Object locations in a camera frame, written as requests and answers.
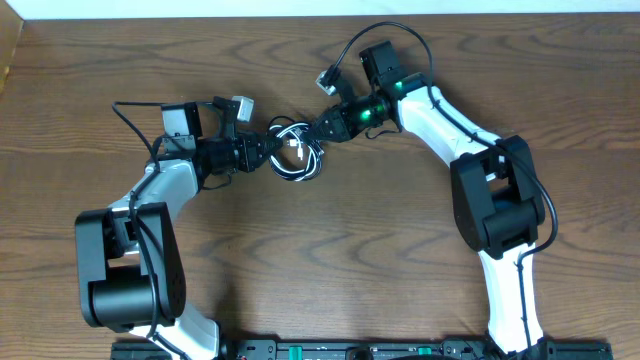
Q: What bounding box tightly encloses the white cable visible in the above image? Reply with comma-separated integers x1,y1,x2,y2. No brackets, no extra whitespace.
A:
269,122,321,182

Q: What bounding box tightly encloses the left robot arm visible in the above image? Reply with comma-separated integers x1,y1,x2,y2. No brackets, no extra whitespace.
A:
75,96,283,359

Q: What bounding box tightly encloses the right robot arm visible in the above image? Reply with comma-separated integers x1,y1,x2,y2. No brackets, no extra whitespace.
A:
309,42,545,355

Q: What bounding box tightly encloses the left camera black cable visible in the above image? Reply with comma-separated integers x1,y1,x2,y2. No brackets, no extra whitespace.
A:
111,100,191,360

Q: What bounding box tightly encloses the camera black cable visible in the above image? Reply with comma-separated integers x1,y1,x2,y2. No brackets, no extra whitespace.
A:
329,20,560,360
111,100,191,360

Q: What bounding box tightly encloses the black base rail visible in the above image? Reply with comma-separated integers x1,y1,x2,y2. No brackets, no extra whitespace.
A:
109,338,614,360

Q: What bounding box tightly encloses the right camera black cable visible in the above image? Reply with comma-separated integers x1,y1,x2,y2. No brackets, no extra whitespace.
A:
329,20,560,360

